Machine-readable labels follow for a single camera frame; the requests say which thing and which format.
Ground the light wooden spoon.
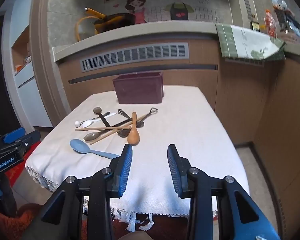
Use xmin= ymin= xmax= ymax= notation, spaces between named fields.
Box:
xmin=127 ymin=112 xmax=140 ymax=146

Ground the steel spoon triangular handle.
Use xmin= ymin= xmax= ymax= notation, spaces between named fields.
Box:
xmin=117 ymin=107 xmax=158 ymax=138

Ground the wooden chopstick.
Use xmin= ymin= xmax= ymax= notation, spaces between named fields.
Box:
xmin=89 ymin=114 xmax=146 ymax=145
xmin=74 ymin=126 xmax=131 ymax=131

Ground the blue plastic spoon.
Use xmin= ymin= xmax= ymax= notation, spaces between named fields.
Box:
xmin=70 ymin=139 xmax=119 ymax=159

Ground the white plastic spoon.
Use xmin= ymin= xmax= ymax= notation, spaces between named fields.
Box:
xmin=74 ymin=112 xmax=116 ymax=128

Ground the steel spoon ornate handle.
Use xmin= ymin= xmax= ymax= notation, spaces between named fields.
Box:
xmin=117 ymin=109 xmax=144 ymax=128

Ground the wooden kitchen cabinet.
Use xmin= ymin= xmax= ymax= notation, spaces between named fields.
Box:
xmin=54 ymin=34 xmax=300 ymax=239

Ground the red floor mat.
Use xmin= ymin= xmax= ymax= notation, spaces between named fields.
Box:
xmin=5 ymin=141 xmax=40 ymax=187

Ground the white tablecloth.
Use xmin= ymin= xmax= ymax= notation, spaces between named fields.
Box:
xmin=25 ymin=86 xmax=249 ymax=231

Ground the maroon plastic utensil holder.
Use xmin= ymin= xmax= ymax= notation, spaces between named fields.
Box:
xmin=113 ymin=72 xmax=164 ymax=104

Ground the grey ventilation grille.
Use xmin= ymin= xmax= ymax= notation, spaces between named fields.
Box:
xmin=80 ymin=42 xmax=190 ymax=73

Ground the yellow rimmed glass lid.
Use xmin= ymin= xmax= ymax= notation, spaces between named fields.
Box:
xmin=75 ymin=16 xmax=99 ymax=42

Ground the green checked dish towel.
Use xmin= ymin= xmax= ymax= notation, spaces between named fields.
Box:
xmin=215 ymin=23 xmax=286 ymax=61

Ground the red snack bag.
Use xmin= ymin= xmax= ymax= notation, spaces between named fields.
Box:
xmin=264 ymin=9 xmax=276 ymax=37

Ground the black wok yellow handle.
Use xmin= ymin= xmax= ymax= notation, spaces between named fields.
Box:
xmin=85 ymin=7 xmax=136 ymax=34

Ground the cartoon couple wall sticker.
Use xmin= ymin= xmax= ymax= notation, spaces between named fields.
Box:
xmin=125 ymin=0 xmax=219 ymax=24

